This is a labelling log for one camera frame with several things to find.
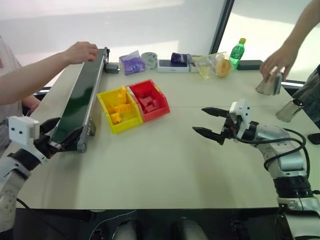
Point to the square yellow building block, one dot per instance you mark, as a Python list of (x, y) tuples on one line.
[(116, 118)]

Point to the flat red building block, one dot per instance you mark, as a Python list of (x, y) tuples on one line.
[(149, 109)]

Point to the yellow plastic bin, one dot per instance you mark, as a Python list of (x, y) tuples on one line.
[(130, 121)]

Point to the clear plastic bag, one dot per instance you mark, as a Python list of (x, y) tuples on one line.
[(206, 66)]

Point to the long yellow building brick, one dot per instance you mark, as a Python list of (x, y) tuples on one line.
[(122, 108)]

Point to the dark green conveyor belt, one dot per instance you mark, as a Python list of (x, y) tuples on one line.
[(80, 97)]

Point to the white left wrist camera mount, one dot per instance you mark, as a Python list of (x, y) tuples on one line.
[(21, 130)]

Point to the grey rounded shape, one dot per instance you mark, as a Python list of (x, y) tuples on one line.
[(192, 230), (125, 231)]

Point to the black flat device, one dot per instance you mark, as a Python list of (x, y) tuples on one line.
[(314, 138)]

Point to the metal cup with black lid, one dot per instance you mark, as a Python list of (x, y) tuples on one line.
[(290, 111)]

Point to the light clothed person torso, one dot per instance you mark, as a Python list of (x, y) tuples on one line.
[(7, 75)]

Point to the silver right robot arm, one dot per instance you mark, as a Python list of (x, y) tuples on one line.
[(287, 160)]

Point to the black case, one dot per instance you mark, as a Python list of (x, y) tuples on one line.
[(250, 65)]

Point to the round bread in wrap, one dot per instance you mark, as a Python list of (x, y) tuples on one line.
[(223, 67)]

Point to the purple plastic bag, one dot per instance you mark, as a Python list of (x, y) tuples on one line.
[(132, 63)]

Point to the white flat box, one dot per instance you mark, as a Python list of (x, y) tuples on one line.
[(172, 67)]

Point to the metal cup with dark rim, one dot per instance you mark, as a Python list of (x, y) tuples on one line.
[(270, 83)]

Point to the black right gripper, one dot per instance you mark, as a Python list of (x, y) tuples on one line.
[(230, 127)]

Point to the tall yellow building block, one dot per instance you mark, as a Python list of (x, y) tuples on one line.
[(122, 95)]

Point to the bare hand at conveyor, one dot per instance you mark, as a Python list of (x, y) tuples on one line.
[(81, 52)]

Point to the large red building block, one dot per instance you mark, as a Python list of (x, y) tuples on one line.
[(150, 100)]

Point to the bare forearm of cup holder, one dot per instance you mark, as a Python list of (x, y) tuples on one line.
[(303, 25)]

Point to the dark window frame post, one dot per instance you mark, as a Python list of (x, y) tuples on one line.
[(221, 25)]

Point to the bare hand holding cup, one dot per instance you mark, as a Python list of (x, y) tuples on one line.
[(276, 61)]

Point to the red plastic bin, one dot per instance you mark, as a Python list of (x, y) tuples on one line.
[(160, 107)]

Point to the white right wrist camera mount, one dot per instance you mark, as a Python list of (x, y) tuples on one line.
[(242, 110)]

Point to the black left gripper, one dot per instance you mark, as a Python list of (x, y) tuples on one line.
[(46, 146)]

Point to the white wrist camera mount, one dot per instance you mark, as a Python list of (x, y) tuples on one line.
[(242, 110), (21, 130)]

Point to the dark purple pouch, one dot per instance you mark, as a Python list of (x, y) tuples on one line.
[(178, 57)]

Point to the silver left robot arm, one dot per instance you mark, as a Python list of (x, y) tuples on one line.
[(11, 172)]

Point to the grey tape roll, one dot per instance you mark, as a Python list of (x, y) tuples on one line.
[(149, 60)]

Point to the green plastic bottle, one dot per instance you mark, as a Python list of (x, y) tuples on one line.
[(237, 55)]

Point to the bare forearm at conveyor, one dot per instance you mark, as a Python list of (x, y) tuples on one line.
[(32, 77)]

